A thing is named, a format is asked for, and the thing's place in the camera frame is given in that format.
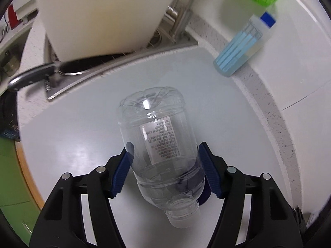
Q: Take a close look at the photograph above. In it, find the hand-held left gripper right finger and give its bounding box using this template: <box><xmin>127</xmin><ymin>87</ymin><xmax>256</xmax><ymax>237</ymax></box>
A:
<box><xmin>198</xmin><ymin>142</ymin><xmax>303</xmax><ymax>248</ymax></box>

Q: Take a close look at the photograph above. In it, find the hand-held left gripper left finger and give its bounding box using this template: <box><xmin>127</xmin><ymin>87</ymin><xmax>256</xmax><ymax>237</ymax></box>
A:
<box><xmin>29</xmin><ymin>143</ymin><xmax>135</xmax><ymax>248</ymax></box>

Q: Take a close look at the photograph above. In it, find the clear plastic bottle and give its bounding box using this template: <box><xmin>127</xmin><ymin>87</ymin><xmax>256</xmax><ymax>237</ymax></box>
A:
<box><xmin>117</xmin><ymin>86</ymin><xmax>206</xmax><ymax>229</ymax></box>

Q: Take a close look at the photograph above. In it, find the metal sink rack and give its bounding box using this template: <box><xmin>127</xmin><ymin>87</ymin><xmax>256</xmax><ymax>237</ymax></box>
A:
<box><xmin>44</xmin><ymin>28</ymin><xmax>198</xmax><ymax>101</ymax></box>

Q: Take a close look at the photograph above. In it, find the green cabinet door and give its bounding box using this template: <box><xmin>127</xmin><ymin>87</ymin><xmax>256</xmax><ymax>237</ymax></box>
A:
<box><xmin>0</xmin><ymin>138</ymin><xmax>45</xmax><ymax>238</ymax></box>

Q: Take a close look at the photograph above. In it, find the dark box with blue label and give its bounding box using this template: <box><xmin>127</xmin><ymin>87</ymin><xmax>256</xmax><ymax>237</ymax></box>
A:
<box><xmin>0</xmin><ymin>123</ymin><xmax>22</xmax><ymax>143</ymax></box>

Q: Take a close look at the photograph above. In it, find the blue liquid bottle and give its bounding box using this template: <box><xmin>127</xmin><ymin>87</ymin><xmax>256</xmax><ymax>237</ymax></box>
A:
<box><xmin>213</xmin><ymin>11</ymin><xmax>278</xmax><ymax>78</ymax></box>

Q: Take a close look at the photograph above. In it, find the white cutting board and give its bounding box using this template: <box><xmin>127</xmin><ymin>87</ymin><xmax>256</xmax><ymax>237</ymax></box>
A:
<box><xmin>36</xmin><ymin>0</ymin><xmax>188</xmax><ymax>61</ymax></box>

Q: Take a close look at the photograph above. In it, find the tall steel faucet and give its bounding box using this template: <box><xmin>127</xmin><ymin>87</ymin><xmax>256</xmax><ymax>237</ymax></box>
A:
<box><xmin>165</xmin><ymin>0</ymin><xmax>207</xmax><ymax>41</ymax></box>

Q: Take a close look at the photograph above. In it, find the red container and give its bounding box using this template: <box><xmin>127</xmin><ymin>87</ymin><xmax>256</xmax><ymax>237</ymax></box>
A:
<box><xmin>6</xmin><ymin>4</ymin><xmax>22</xmax><ymax>29</ymax></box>

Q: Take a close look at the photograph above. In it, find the black handled knife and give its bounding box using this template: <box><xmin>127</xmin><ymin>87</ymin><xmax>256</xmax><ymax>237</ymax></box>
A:
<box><xmin>7</xmin><ymin>60</ymin><xmax>63</xmax><ymax>91</ymax></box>

